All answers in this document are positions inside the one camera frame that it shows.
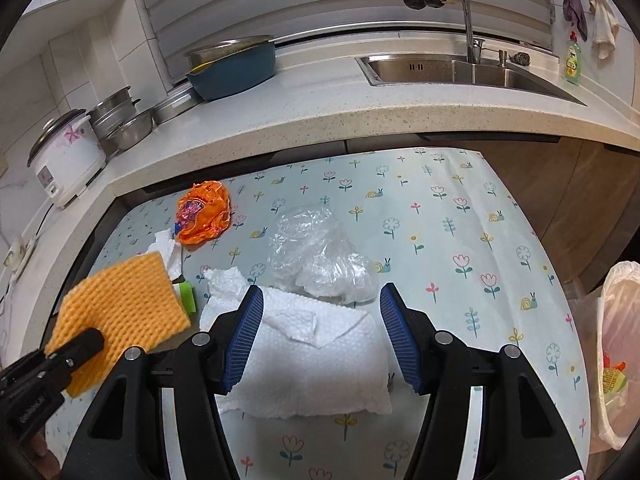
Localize orange waffle dish cloth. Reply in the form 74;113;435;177
45;252;193;398

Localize white rice cooker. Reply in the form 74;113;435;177
27;109;108;209

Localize orange snack wrapper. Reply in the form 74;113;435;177
175;180;234;246

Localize bin with white liner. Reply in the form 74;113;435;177
586;259;640;452

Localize brown kitchen cabinet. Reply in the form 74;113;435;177
470;137;640;283

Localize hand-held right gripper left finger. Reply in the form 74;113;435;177
62;284;266;480

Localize large white paper towel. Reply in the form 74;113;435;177
199;267;394;418

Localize steel mixing bowl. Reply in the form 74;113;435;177
105;108;155;152

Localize small crumpled white tissue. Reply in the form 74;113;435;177
146;229;189;282

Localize dark blue basin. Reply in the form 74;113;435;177
185;42;278;102

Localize steel tray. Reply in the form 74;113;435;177
150;85;201;126

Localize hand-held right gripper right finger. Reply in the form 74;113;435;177
379;282;583;480

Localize purple hanging cloth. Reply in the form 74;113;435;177
561;0;589;38

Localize white hanging cloth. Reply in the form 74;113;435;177
585;0;617;61

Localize green dish soap bottle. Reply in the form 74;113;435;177
565;31;586;86

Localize black rice cooker cable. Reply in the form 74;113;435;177
30;204;57;242

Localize grey window blind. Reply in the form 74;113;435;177
134;0;557;82

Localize chrome kitchen faucet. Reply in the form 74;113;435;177
402;0;486;65

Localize stacked steel pots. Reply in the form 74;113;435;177
87;86;143;141

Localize stainless steel sink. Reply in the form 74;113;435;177
355;55;588;107

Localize small green box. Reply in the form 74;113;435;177
172;282;197;317

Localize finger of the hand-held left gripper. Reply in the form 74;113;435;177
45;327;106;387

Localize white power strip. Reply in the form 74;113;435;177
2;233;37;277

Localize large steel bowl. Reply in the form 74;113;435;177
182;35;274;68

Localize yellow green wrapper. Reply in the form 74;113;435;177
601;352;629;397

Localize clear plastic bag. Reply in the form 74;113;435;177
267;203;381;307

